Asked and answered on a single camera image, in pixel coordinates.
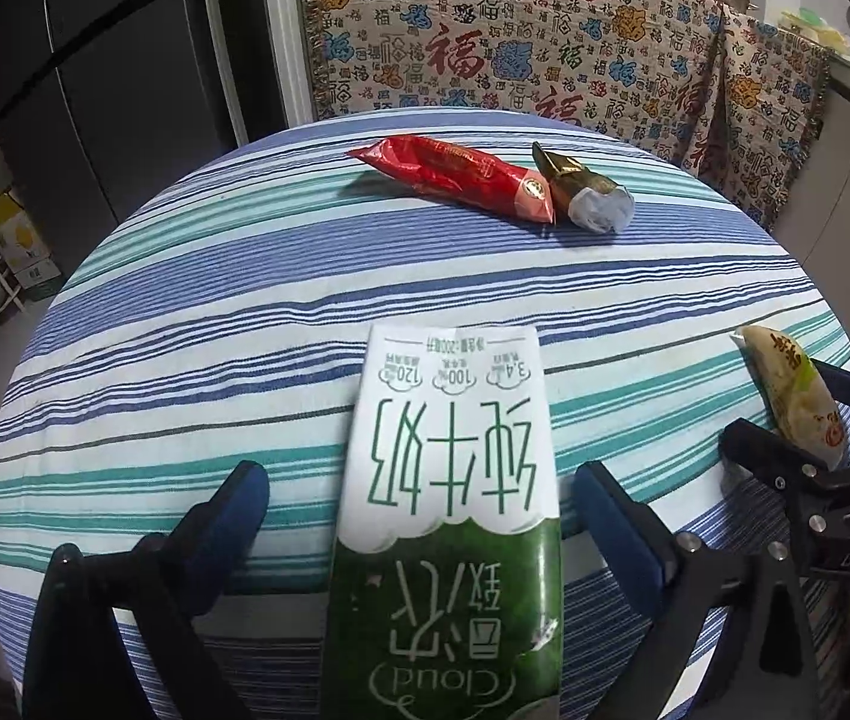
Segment long red wrapper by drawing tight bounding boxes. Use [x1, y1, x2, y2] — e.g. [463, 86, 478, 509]
[346, 135, 557, 224]

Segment white and green milk carton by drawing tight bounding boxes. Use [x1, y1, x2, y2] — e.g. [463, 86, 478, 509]
[320, 322, 565, 720]

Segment yellow and white cardboard box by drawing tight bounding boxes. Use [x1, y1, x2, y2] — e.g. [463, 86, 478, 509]
[0, 191, 66, 301]

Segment blue green striped tablecloth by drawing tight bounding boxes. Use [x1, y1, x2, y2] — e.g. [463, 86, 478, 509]
[0, 111, 850, 720]

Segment gold and clear wrapper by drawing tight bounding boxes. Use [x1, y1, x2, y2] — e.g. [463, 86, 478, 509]
[530, 141, 636, 235]

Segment beige printed cloth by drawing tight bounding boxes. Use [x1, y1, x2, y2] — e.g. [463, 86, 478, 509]
[291, 0, 831, 233]

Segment dark grey refrigerator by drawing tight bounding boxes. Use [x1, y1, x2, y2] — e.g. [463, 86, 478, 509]
[0, 0, 246, 181]

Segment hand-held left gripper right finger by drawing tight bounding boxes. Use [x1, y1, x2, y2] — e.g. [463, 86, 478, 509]
[571, 461, 820, 720]

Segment yellow green plastic items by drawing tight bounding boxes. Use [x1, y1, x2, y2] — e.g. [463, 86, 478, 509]
[777, 7, 850, 53]

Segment yellow green snack packet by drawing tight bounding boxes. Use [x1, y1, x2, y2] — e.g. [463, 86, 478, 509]
[732, 326, 846, 470]

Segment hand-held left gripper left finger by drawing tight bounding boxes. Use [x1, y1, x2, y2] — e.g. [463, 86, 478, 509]
[23, 460, 272, 720]

